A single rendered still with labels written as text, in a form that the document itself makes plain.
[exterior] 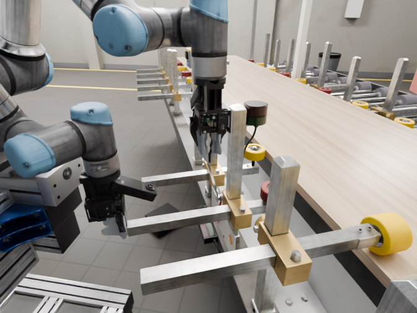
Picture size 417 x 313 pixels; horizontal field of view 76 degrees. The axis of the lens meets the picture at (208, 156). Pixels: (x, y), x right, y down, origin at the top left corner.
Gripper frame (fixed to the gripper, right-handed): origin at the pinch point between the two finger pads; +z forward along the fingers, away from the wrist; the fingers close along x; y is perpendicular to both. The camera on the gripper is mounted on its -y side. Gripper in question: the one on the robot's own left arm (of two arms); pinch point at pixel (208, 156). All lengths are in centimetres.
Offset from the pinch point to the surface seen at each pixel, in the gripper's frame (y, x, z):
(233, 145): -0.3, 6.8, -2.2
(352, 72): -90, 114, -3
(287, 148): -21.9, 35.1, 11.1
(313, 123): -42, 59, 10
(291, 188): 24.8, 9.2, -4.3
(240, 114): 0.0, 8.1, -10.4
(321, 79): -120, 114, 6
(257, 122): 1.1, 12.4, -8.5
